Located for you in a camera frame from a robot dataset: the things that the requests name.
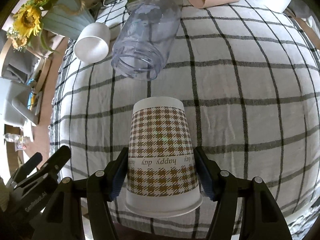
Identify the checkered tablecloth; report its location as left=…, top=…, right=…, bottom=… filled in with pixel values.
left=48, top=0, right=320, bottom=240

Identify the houndstooth paper cup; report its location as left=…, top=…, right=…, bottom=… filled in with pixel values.
left=125, top=96, right=202, bottom=218

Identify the clear plastic jar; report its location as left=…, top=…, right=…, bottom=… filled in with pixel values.
left=111, top=0, right=181, bottom=81

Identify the white ceramic cup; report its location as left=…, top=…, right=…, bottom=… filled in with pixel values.
left=74, top=22, right=111, bottom=64

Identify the yellow sunflower bouquet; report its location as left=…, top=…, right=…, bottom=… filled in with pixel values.
left=6, top=0, right=83, bottom=53

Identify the blue ribbed flower vase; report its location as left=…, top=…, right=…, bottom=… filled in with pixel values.
left=42, top=0, right=95, bottom=40

